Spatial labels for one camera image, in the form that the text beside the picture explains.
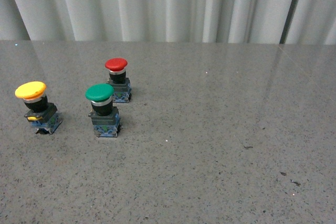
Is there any yellow mushroom push button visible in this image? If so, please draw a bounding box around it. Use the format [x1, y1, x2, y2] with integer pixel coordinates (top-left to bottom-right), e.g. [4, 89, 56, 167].
[15, 81, 62, 134]

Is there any red mushroom push button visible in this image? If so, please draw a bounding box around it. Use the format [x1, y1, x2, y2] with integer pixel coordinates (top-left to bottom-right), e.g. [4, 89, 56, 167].
[105, 58, 132, 103]

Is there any green mushroom push button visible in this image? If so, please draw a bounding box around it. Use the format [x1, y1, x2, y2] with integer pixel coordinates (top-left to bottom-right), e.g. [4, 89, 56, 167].
[85, 83, 121, 137]

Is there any white pleated curtain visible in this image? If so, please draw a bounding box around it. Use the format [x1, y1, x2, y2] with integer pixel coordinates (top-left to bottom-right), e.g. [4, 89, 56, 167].
[1, 0, 335, 45]

